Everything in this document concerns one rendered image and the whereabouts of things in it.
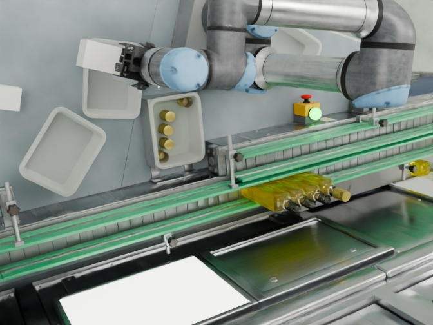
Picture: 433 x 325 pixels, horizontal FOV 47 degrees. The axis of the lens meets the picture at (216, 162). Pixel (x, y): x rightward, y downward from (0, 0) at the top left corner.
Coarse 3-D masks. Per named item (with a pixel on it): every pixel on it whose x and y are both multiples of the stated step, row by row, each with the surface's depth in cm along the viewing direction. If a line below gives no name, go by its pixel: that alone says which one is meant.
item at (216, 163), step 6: (210, 144) 165; (210, 150) 164; (210, 156) 164; (216, 156) 160; (222, 156) 161; (210, 162) 164; (216, 162) 161; (222, 162) 162; (210, 168) 166; (216, 168) 162; (222, 168) 162; (216, 174) 163; (222, 174) 162
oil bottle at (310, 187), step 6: (282, 180) 166; (288, 180) 164; (294, 180) 164; (300, 180) 163; (306, 180) 163; (300, 186) 158; (306, 186) 157; (312, 186) 157; (318, 186) 157; (306, 192) 156; (312, 192) 155; (312, 198) 156
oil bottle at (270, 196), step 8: (264, 184) 161; (248, 192) 164; (256, 192) 160; (264, 192) 156; (272, 192) 154; (280, 192) 153; (256, 200) 160; (264, 200) 156; (272, 200) 152; (280, 200) 150; (272, 208) 153; (280, 208) 151
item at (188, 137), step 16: (176, 96) 154; (192, 96) 157; (176, 112) 163; (192, 112) 162; (176, 128) 164; (192, 128) 164; (176, 144) 165; (192, 144) 166; (160, 160) 161; (176, 160) 161; (192, 160) 161
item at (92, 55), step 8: (88, 40) 111; (80, 48) 115; (88, 48) 112; (96, 48) 112; (104, 48) 113; (112, 48) 114; (120, 48) 115; (80, 56) 114; (88, 56) 112; (96, 56) 113; (104, 56) 114; (112, 56) 114; (80, 64) 114; (88, 64) 112; (96, 64) 113; (104, 64) 114; (112, 64) 115; (112, 72) 115
